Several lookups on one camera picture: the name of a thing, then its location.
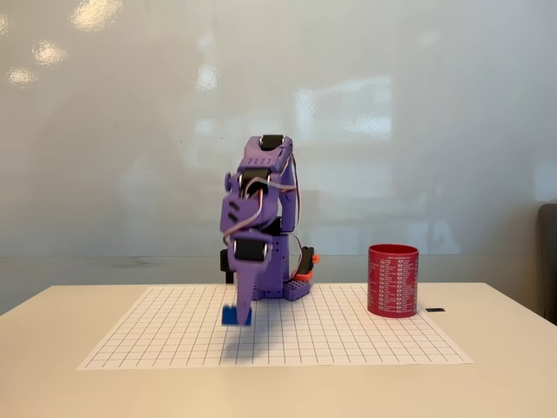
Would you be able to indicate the blue toy brick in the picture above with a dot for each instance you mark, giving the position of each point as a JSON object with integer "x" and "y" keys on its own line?
{"x": 228, "y": 315}

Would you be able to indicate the purple robot arm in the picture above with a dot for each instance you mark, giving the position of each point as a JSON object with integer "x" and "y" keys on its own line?
{"x": 261, "y": 163}

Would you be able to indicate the red cup with white print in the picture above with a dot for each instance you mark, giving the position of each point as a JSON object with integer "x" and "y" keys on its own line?
{"x": 393, "y": 283}

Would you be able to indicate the black clamp with orange pad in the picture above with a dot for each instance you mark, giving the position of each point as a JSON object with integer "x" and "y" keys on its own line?
{"x": 224, "y": 265}

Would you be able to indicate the black clamp with orange knob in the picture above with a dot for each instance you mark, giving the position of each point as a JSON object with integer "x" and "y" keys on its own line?
{"x": 308, "y": 261}

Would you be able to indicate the white grid paper sheet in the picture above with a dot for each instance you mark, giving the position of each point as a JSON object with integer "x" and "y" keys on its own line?
{"x": 348, "y": 339}

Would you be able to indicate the small black flat piece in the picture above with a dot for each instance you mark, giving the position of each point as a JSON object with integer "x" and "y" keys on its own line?
{"x": 435, "y": 310}

